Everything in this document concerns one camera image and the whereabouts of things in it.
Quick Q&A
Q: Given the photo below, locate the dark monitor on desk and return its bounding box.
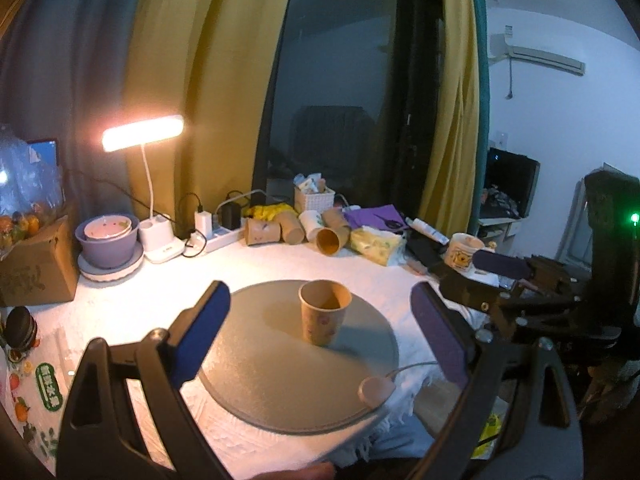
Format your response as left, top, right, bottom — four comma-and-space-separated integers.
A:
480, 148, 540, 219

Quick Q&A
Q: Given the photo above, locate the white charger plug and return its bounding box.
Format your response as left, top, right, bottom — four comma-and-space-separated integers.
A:
194, 210, 213, 240

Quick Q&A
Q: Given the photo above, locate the fruit print plastic bag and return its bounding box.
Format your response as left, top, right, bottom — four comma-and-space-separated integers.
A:
0, 123, 66, 261

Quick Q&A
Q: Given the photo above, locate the pink inner bowl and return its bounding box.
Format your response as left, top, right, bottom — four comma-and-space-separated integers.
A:
84, 214, 132, 242

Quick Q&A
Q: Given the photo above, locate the tissue pack floral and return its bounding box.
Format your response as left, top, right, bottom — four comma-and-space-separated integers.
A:
348, 226, 406, 266

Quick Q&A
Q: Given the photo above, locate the lying white paper cup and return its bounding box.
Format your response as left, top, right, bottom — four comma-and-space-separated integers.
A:
298, 210, 326, 243

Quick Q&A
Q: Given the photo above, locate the white power strip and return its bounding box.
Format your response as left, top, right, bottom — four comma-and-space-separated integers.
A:
189, 226, 244, 254

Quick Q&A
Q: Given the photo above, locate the purple cloth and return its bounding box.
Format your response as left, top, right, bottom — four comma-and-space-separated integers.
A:
343, 205, 408, 233

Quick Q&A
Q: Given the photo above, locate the yellow curtain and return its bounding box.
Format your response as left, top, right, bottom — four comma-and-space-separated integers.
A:
125, 0, 487, 234

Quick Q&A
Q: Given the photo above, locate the pink small round device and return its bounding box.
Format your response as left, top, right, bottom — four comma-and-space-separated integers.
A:
358, 376, 396, 410

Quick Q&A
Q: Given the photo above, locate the white round base plate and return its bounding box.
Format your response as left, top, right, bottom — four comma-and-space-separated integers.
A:
77, 251, 146, 283

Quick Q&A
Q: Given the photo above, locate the yellow rubber glove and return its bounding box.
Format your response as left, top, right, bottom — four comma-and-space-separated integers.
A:
245, 203, 296, 221

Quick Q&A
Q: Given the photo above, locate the wall air conditioner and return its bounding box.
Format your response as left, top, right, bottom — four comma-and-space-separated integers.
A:
488, 32, 586, 76

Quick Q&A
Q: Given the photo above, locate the round grey mat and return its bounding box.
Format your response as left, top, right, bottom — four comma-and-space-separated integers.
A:
198, 280, 398, 434

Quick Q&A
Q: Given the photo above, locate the black round case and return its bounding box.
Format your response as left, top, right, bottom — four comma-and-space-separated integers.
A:
4, 306, 37, 351

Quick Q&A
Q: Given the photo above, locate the white textured tablecloth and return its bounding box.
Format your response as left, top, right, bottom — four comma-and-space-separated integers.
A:
4, 236, 497, 478

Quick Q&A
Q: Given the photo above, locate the lying brown cup open mouth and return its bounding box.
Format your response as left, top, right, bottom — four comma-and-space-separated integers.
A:
316, 208, 352, 256

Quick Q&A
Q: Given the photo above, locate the purple bowl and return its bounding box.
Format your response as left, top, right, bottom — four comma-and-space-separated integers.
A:
75, 214, 142, 270

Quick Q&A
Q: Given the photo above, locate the cardboard box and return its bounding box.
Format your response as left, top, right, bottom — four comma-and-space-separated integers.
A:
1, 216, 79, 307

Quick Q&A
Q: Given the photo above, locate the white tube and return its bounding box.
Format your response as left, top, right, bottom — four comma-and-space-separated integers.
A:
407, 218, 449, 246

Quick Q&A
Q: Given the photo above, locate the glowing desk lamp head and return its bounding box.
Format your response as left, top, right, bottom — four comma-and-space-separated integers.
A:
102, 115, 184, 153

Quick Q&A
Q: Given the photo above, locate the black power adapter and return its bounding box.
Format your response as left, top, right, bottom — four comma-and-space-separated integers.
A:
219, 202, 242, 231

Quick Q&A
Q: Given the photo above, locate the operator thumb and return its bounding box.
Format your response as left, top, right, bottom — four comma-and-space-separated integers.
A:
252, 462, 336, 480

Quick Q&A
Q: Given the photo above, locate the white woven basket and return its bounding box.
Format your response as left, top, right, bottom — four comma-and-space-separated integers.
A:
294, 188, 335, 214

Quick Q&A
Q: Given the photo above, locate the white lamp base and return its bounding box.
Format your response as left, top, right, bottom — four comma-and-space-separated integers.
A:
139, 144, 183, 264

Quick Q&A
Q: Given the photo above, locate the white yellow mug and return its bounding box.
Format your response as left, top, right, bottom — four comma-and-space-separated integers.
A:
444, 233, 485, 273

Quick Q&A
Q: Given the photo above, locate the brown paper cup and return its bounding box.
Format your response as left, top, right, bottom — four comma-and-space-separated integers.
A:
245, 218, 281, 246
298, 280, 352, 347

